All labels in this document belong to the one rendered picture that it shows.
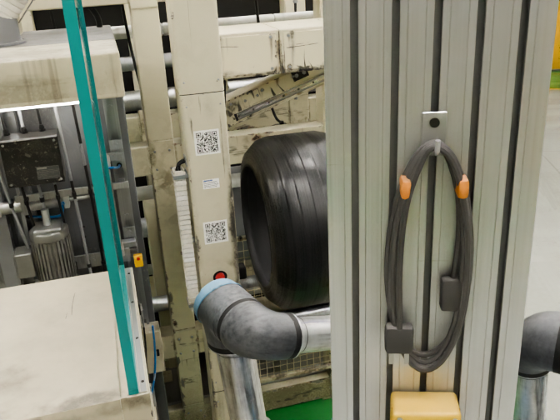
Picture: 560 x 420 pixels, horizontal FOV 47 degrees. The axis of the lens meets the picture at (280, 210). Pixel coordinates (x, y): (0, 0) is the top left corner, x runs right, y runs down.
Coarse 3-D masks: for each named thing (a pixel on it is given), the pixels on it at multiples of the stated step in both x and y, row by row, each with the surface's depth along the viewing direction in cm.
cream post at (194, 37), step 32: (192, 0) 174; (192, 32) 177; (192, 64) 180; (192, 96) 183; (192, 128) 186; (224, 128) 189; (192, 160) 190; (224, 160) 192; (192, 192) 193; (224, 192) 196; (192, 224) 201; (224, 256) 204; (224, 416) 226
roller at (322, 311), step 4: (320, 304) 214; (324, 304) 214; (328, 304) 214; (300, 308) 212; (304, 308) 212; (308, 308) 212; (312, 308) 212; (316, 308) 212; (320, 308) 212; (324, 308) 212; (328, 308) 213; (292, 312) 210; (296, 312) 210; (300, 312) 211; (304, 312) 211; (308, 312) 211; (312, 312) 211; (316, 312) 212; (320, 312) 212; (324, 312) 212; (328, 312) 213; (300, 316) 210; (304, 316) 211; (308, 316) 211
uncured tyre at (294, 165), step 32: (256, 160) 199; (288, 160) 193; (320, 160) 194; (256, 192) 237; (288, 192) 187; (320, 192) 189; (256, 224) 239; (288, 224) 186; (320, 224) 187; (256, 256) 229; (288, 256) 188; (320, 256) 189; (288, 288) 195; (320, 288) 197
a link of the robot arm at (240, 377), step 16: (208, 288) 139; (224, 288) 137; (240, 288) 138; (208, 304) 136; (224, 304) 132; (208, 320) 135; (208, 336) 138; (224, 352) 138; (224, 368) 142; (240, 368) 141; (256, 368) 145; (224, 384) 145; (240, 384) 143; (256, 384) 146; (240, 400) 145; (256, 400) 147; (240, 416) 147; (256, 416) 148
